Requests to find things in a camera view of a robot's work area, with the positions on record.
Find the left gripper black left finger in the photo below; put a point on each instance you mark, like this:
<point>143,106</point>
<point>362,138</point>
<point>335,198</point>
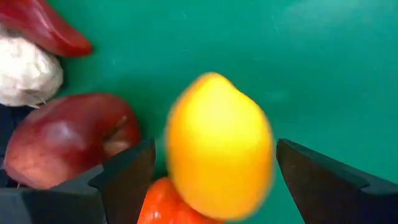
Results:
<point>118,193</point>

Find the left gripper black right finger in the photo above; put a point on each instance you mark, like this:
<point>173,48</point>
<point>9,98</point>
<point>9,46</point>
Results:
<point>326,193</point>

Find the red bell pepper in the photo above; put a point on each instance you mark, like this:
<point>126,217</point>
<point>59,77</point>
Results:
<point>161,205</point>

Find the red apple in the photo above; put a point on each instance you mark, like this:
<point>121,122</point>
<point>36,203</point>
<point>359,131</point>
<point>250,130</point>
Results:
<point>62,140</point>

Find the yellow-orange mango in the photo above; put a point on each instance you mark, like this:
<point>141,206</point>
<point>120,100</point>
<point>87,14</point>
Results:
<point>217,146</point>

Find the white garlic bulb with stem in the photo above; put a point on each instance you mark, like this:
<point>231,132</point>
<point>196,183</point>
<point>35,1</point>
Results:
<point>25,74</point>

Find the green table mat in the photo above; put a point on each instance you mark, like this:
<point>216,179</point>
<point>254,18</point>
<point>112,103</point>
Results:
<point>311,77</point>

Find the dark red long pepper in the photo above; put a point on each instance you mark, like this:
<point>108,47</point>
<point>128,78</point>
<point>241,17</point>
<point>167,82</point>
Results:
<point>40,25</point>

